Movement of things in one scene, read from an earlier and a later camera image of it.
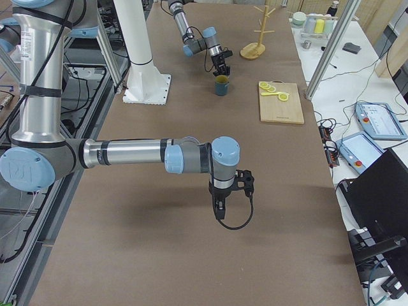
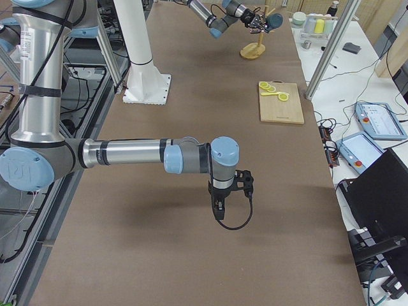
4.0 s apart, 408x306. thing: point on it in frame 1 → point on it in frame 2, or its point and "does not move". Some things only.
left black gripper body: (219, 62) → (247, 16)
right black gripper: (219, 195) does not move
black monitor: (378, 199) does not move
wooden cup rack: (255, 50) does not move
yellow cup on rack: (319, 26) does not move
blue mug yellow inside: (221, 85) → (274, 21)
